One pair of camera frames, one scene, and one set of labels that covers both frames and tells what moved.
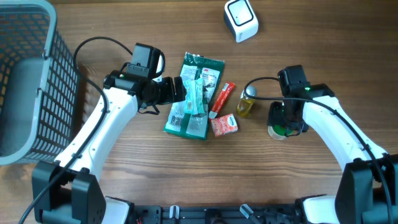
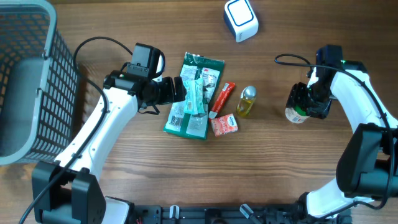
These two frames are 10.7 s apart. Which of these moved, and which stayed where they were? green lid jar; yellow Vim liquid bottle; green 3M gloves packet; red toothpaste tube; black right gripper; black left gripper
Moved: green lid jar; black right gripper
Stayed: red toothpaste tube; black left gripper; yellow Vim liquid bottle; green 3M gloves packet
